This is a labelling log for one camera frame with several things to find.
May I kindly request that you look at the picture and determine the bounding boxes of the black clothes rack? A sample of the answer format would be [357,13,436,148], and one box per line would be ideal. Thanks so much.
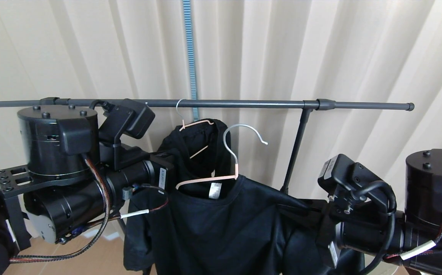
[0,97,415,195]

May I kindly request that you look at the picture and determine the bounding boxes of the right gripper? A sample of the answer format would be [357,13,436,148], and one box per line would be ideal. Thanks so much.
[316,207,407,269]

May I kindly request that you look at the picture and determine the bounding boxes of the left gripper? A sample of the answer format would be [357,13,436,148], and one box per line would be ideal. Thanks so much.
[24,151,176,244]

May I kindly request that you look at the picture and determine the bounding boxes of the pink clothes hanger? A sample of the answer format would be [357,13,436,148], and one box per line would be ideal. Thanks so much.
[175,124,269,191]
[176,99,216,159]

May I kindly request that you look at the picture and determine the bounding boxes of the black garment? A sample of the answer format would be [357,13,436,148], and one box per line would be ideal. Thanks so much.
[150,174,366,275]

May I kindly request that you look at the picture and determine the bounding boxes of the beige curtain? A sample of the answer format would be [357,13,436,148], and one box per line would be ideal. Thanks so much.
[0,0,442,245]

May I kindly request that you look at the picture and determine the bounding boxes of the black shorts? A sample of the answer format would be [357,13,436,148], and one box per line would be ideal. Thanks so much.
[124,118,232,272]

